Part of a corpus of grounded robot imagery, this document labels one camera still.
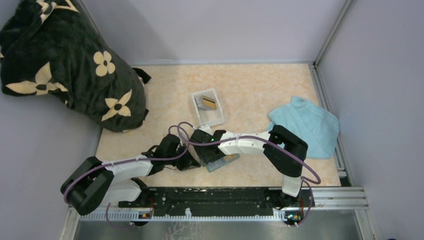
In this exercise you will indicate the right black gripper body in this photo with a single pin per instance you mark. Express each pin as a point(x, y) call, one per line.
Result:
point(205, 157)

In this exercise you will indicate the translucent white plastic bin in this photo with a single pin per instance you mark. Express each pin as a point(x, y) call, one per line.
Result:
point(210, 117)

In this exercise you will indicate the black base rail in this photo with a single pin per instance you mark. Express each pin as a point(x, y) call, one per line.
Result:
point(218, 202)

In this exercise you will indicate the aluminium frame rail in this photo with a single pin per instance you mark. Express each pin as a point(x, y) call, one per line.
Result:
point(325, 199)

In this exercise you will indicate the black floral blanket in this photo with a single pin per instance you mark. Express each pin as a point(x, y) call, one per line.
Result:
point(50, 47)

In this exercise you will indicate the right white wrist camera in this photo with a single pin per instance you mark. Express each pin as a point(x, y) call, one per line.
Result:
point(206, 128)

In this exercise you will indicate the light blue towel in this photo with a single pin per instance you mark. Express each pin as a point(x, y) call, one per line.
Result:
point(315, 125)

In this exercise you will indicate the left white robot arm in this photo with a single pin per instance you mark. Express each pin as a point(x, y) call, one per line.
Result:
point(96, 183)

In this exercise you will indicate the yellow credit card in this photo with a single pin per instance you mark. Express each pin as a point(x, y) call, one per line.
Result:
point(232, 157)

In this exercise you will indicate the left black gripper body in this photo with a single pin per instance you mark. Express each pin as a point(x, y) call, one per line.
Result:
point(182, 163)

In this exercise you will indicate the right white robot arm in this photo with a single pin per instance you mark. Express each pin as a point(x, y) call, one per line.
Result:
point(285, 150)

